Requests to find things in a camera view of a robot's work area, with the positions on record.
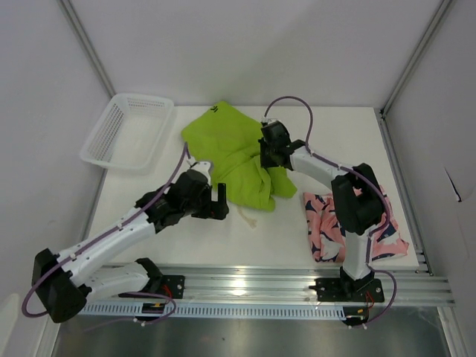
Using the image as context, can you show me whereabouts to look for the lime green shorts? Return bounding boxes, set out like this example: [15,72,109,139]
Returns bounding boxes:
[181,101,297,212]

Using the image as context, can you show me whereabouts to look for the pink shark print shorts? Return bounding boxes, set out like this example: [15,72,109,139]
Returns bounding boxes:
[303,192,409,263]

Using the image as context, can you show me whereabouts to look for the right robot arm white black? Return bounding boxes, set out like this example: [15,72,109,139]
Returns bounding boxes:
[259,120,390,300]

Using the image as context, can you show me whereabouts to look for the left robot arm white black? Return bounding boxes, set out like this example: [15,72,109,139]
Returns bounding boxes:
[32,165,229,324]

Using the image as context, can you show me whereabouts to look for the white plastic basket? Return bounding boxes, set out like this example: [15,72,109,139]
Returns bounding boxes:
[80,93,174,174]

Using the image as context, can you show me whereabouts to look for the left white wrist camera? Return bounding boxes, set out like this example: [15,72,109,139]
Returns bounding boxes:
[187,159,213,176]

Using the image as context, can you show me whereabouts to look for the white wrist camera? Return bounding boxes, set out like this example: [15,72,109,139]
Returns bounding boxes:
[260,117,277,126]
[187,159,213,176]

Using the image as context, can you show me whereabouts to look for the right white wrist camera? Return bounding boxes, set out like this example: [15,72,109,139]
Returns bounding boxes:
[260,117,277,126]

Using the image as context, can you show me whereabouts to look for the beige drawstring cord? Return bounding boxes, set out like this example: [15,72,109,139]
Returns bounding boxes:
[237,208,260,228]

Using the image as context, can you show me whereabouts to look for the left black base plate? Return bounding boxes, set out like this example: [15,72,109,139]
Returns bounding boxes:
[147,275,185,300]

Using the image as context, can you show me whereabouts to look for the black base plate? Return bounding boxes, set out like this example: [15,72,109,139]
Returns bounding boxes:
[147,275,185,300]
[308,277,385,303]

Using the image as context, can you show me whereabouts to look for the white slotted cable duct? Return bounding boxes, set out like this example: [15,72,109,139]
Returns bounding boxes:
[80,301,345,321]

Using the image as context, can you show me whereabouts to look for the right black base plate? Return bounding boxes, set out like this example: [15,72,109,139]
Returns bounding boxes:
[308,277,385,303]

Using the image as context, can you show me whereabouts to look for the aluminium mounting rail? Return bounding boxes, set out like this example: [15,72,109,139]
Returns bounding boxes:
[160,266,455,307]

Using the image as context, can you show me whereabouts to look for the right aluminium frame post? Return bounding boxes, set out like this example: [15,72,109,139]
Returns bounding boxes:
[379,0,457,120]

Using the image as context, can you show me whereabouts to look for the aluminium frame post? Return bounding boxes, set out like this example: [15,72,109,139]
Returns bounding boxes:
[379,0,457,120]
[57,0,116,98]

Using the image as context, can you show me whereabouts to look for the left aluminium frame post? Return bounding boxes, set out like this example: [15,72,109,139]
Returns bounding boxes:
[57,0,116,98]

